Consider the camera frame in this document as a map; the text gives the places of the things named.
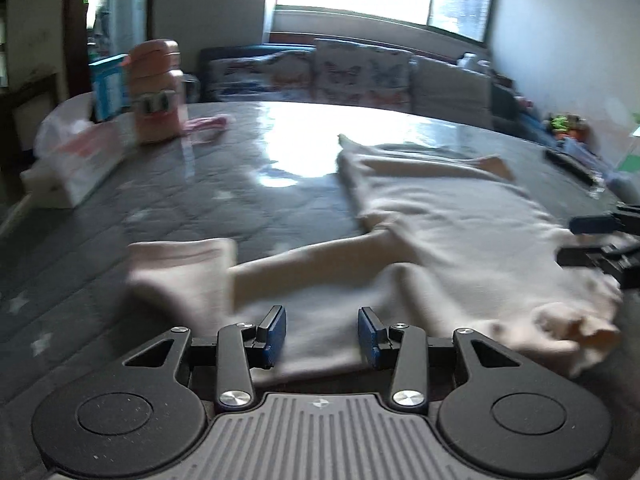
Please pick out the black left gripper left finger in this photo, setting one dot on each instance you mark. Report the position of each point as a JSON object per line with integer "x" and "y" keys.
{"x": 242, "y": 347}

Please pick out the blue cabinet in doorway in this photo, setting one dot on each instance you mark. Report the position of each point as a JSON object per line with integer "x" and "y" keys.
{"x": 109, "y": 87}

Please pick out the white plush toy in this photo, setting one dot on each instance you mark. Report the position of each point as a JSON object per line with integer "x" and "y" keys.
{"x": 475, "y": 63}

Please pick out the white pink tissue pack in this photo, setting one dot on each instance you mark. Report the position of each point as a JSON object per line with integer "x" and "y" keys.
{"x": 73, "y": 155}

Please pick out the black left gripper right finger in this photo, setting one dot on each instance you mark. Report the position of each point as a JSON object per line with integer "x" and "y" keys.
{"x": 401, "y": 348}

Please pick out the green orange toy pile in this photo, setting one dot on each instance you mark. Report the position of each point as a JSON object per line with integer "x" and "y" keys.
{"x": 567, "y": 126}

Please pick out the cream sweatshirt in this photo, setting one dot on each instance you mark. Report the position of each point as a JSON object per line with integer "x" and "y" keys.
{"x": 448, "y": 244}

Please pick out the butterfly print pillow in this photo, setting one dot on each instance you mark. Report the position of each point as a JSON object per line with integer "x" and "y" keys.
{"x": 285, "y": 76}
{"x": 354, "y": 74}

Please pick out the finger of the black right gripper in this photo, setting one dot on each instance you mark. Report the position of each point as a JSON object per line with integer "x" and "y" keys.
{"x": 620, "y": 263}
{"x": 607, "y": 223}

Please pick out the pink cartoon water bottle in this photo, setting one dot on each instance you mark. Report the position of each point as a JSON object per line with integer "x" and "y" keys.
{"x": 156, "y": 92}

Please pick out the left butterfly print pillow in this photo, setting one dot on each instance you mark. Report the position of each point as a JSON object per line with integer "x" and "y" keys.
{"x": 285, "y": 76}

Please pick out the plain beige cushion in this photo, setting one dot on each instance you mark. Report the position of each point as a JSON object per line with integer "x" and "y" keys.
{"x": 447, "y": 92}

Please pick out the middle butterfly print pillow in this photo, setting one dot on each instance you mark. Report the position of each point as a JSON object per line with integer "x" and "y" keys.
{"x": 354, "y": 74}

